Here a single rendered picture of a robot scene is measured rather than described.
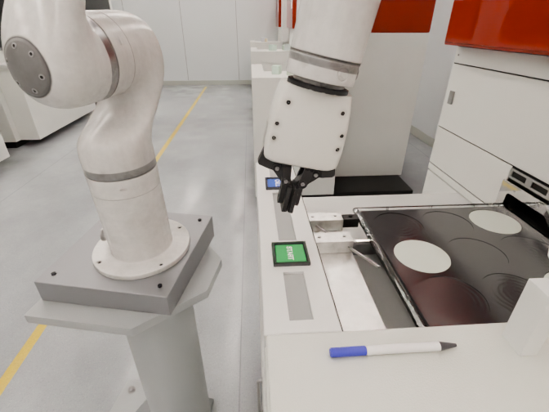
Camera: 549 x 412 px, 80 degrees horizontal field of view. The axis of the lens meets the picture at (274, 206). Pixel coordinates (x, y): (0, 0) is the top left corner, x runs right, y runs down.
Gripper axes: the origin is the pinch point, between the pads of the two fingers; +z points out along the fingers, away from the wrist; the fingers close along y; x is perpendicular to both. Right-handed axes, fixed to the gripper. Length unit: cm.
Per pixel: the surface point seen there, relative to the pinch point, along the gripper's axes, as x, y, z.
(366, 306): 3.8, -16.1, 15.5
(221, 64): -796, 58, 75
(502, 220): -17, -52, 6
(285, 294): 8.6, -1.1, 10.5
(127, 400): -36, 33, 114
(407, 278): 0.0, -23.6, 11.8
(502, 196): -28, -59, 4
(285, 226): -8.8, -2.8, 10.5
